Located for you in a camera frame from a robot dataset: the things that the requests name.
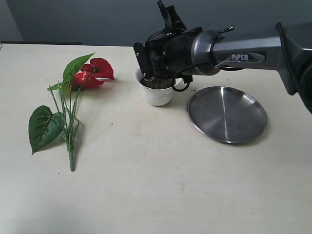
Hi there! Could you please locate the round stainless steel plate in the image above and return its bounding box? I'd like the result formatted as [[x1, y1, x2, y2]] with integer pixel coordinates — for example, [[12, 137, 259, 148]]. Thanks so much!
[[186, 86, 268, 144]]

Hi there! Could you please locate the stainless steel spork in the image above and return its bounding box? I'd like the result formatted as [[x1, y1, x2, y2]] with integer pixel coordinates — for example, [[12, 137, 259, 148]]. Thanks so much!
[[217, 26, 234, 34]]

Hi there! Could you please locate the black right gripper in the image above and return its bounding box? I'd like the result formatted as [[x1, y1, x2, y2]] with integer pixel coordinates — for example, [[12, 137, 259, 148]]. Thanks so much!
[[133, 0, 197, 79]]

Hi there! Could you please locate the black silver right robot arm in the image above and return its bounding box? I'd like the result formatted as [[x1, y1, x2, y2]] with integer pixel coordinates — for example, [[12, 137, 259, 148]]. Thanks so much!
[[133, 1, 312, 110]]

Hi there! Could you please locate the artificial red anthurium plant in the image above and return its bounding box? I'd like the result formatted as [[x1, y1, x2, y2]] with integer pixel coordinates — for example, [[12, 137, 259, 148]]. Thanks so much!
[[28, 54, 115, 172]]

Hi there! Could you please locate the white plastic flower pot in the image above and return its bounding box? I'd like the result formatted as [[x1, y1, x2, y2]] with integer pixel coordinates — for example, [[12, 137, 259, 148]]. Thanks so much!
[[134, 67, 175, 107]]

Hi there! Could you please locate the dark brown potting soil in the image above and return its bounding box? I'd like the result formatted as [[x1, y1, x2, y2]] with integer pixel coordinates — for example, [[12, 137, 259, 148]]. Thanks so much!
[[140, 78, 173, 90]]

